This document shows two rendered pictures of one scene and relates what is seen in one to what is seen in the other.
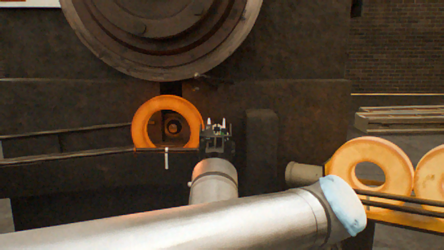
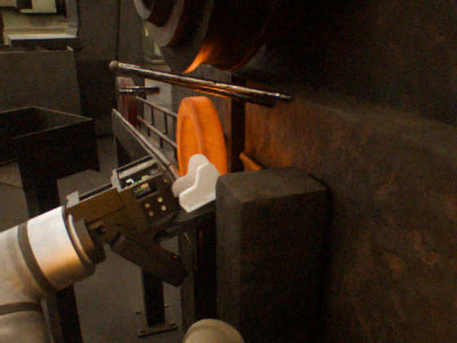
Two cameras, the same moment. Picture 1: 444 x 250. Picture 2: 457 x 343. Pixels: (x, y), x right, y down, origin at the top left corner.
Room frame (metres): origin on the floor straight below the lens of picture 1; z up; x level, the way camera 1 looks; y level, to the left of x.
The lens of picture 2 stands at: (0.62, -0.46, 0.96)
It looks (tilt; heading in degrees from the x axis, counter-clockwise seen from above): 21 degrees down; 70
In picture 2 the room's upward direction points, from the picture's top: straight up
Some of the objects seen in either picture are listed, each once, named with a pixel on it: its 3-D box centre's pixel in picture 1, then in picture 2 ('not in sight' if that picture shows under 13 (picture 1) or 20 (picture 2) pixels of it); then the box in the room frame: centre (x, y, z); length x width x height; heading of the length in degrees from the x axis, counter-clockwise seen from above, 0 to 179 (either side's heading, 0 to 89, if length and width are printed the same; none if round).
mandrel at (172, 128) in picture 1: (177, 122); not in sight; (0.96, 0.13, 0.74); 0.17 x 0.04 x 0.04; 179
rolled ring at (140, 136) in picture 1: (168, 131); (199, 156); (0.80, 0.13, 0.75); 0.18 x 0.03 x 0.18; 88
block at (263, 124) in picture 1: (259, 155); (268, 277); (0.81, -0.10, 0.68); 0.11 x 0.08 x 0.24; 179
